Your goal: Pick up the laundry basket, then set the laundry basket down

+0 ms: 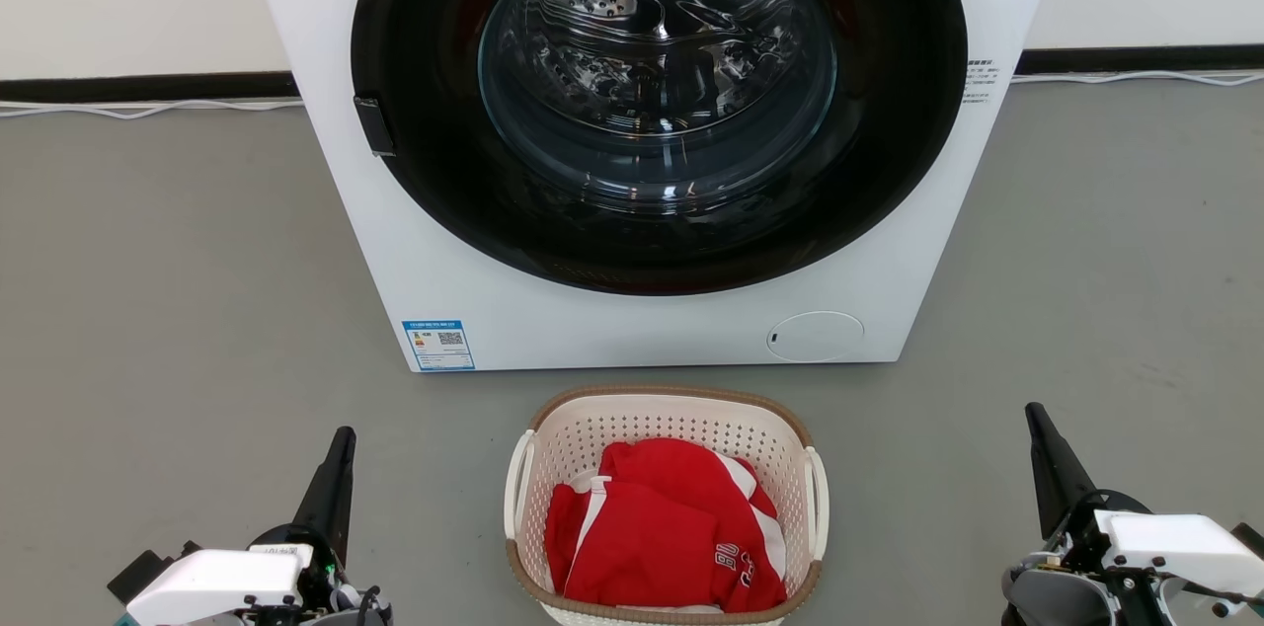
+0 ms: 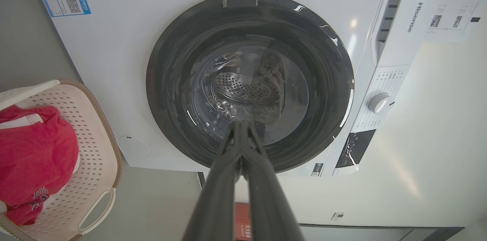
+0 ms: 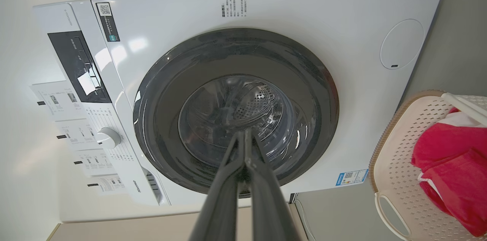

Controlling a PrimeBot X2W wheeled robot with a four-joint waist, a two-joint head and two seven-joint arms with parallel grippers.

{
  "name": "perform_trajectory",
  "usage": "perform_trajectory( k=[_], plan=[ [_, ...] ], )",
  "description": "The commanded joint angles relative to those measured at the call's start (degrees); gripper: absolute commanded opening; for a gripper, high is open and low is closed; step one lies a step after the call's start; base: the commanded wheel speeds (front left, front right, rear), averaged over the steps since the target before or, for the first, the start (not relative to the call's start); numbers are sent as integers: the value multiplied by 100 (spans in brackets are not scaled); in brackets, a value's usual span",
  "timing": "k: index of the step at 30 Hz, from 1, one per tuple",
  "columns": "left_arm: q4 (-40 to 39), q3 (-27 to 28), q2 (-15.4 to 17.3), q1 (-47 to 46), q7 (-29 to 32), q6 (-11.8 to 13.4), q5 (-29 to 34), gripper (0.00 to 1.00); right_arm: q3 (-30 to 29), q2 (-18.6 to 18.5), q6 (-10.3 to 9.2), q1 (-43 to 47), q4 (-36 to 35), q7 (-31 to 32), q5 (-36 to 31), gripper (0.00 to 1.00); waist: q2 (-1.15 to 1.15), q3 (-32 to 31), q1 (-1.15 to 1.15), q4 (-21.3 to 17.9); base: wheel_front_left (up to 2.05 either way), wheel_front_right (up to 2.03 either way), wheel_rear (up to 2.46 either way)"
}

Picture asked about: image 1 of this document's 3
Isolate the small printed text label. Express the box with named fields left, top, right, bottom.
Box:
left=963, top=56, right=1000, bottom=104

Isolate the black door handle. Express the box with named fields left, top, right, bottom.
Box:
left=354, top=95, right=397, bottom=158

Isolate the white floor cable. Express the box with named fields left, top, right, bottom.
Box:
left=0, top=98, right=305, bottom=120
left=1012, top=70, right=1264, bottom=87

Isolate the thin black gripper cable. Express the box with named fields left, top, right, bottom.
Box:
left=1062, top=488, right=1152, bottom=548

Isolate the white front-load washing machine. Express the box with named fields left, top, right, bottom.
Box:
left=237, top=0, right=1072, bottom=373

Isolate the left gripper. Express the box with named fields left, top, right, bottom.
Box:
left=249, top=427, right=356, bottom=612

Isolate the round black washing machine door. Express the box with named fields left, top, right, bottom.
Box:
left=351, top=0, right=969, bottom=296

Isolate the blue energy label sticker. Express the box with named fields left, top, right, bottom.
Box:
left=402, top=319, right=476, bottom=372

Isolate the steel washing machine drum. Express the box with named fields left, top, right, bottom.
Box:
left=482, top=0, right=837, bottom=204

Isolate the cream perforated laundry basket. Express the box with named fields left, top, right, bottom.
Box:
left=504, top=386, right=830, bottom=626

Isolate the red and white garment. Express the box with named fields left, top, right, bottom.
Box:
left=544, top=437, right=789, bottom=614

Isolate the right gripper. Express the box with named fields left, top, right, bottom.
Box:
left=1025, top=403, right=1176, bottom=626

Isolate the round white filter cover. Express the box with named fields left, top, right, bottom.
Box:
left=766, top=311, right=866, bottom=363

